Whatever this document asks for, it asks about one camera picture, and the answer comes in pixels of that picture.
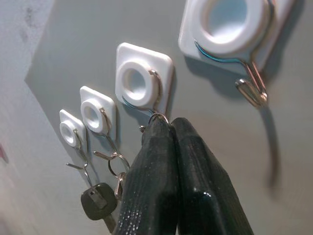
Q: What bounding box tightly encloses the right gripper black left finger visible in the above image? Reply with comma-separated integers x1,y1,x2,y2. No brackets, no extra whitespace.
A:
116,117,182,235

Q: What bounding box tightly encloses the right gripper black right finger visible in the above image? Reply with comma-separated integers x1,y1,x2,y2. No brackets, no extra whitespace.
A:
171,117,255,235

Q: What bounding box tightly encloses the grey hook backing board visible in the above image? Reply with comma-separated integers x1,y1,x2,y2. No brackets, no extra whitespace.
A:
23,0,313,235

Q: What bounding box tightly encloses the black headed key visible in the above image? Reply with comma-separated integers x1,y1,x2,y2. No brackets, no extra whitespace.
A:
81,183,118,234

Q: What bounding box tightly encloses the silver key on ring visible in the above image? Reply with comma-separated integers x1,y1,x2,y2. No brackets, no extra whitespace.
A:
107,153,131,197

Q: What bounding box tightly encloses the white adhesive wire hook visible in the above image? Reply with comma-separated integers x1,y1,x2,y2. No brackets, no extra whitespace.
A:
114,42,175,134
178,0,294,109
59,109,93,187
79,85,118,160

